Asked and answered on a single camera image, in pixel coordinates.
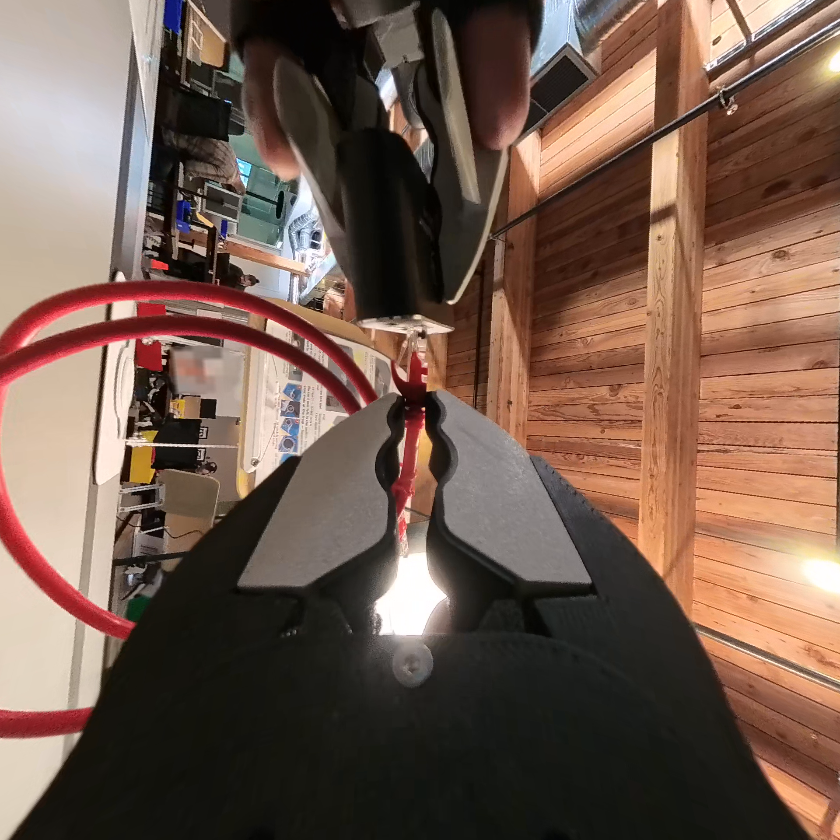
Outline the silver ventilation duct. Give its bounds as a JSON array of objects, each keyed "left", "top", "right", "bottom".
[{"left": 525, "top": 0, "right": 664, "bottom": 132}]

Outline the instruction poster board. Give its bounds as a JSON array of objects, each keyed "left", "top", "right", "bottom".
[{"left": 239, "top": 314, "right": 395, "bottom": 500}]

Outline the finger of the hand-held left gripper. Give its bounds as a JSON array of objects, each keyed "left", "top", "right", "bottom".
[
  {"left": 272, "top": 56, "right": 350, "bottom": 245},
  {"left": 403, "top": 8, "right": 511, "bottom": 305}
]

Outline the white sheet stand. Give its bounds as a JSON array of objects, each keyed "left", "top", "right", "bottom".
[{"left": 92, "top": 270, "right": 277, "bottom": 488}]

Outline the printed instruction sheet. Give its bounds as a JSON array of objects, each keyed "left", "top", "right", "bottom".
[{"left": 262, "top": 320, "right": 389, "bottom": 460}]

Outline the small yellow plastic bin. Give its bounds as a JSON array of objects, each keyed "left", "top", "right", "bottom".
[{"left": 128, "top": 430, "right": 161, "bottom": 483}]

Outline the black ethernet port box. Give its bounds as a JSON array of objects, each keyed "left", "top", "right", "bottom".
[{"left": 338, "top": 128, "right": 455, "bottom": 336}]

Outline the red plastic bin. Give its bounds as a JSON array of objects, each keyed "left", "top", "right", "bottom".
[{"left": 134, "top": 301, "right": 166, "bottom": 371}]

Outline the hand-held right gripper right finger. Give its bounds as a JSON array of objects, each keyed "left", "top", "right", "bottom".
[{"left": 424, "top": 390, "right": 594, "bottom": 605}]

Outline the red ethernet cable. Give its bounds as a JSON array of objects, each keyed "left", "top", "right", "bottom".
[{"left": 0, "top": 281, "right": 434, "bottom": 739}]

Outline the black metal pole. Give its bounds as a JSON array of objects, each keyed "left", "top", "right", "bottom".
[{"left": 492, "top": 39, "right": 840, "bottom": 237}]

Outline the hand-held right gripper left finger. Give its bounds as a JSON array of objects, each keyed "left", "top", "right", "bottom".
[{"left": 236, "top": 392, "right": 403, "bottom": 598}]

